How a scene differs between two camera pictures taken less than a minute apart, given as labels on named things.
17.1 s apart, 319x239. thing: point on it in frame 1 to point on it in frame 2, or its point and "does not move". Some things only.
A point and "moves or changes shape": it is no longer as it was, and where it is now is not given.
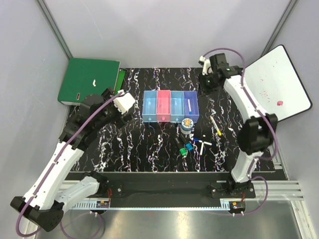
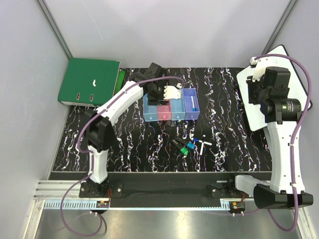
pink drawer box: (163, 105) does not move
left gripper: (119, 121) to (152, 100)
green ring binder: (84, 76) does not move
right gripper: (201, 80) to (251, 84)
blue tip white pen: (197, 140) does not move
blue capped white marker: (190, 111) moves or changes shape
